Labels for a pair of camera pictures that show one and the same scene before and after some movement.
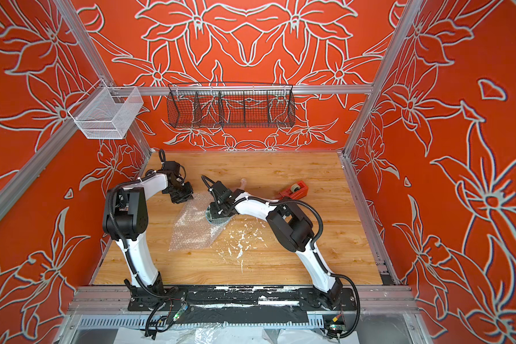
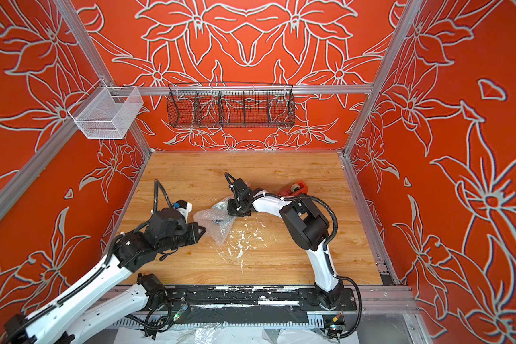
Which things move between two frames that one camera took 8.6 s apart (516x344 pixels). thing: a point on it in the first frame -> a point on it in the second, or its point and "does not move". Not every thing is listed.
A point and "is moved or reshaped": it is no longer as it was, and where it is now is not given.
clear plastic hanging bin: (106, 112) does not move
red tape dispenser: (297, 190) does not move
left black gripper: (187, 196) -> (193, 228)
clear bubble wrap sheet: (192, 229) is moved or reshaped
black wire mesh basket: (224, 104) does not move
